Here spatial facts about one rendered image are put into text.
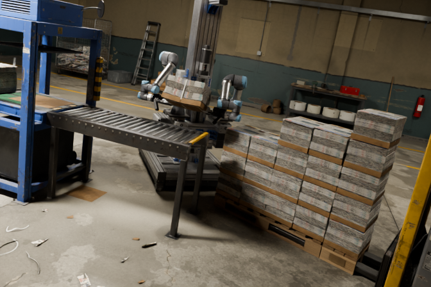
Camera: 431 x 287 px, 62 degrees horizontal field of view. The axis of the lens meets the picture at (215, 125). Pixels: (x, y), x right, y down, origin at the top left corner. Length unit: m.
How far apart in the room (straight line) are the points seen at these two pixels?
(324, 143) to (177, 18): 8.24
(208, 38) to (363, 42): 6.48
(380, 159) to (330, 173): 0.40
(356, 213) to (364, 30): 7.33
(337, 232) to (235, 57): 7.60
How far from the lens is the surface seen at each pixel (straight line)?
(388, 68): 10.05
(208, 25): 4.01
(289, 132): 3.21
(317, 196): 3.20
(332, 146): 3.07
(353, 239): 3.20
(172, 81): 3.39
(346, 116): 9.38
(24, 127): 3.40
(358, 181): 3.05
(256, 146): 3.38
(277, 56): 10.00
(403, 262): 2.95
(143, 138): 2.99
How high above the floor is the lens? 1.63
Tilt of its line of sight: 13 degrees down
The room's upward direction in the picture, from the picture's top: 9 degrees clockwise
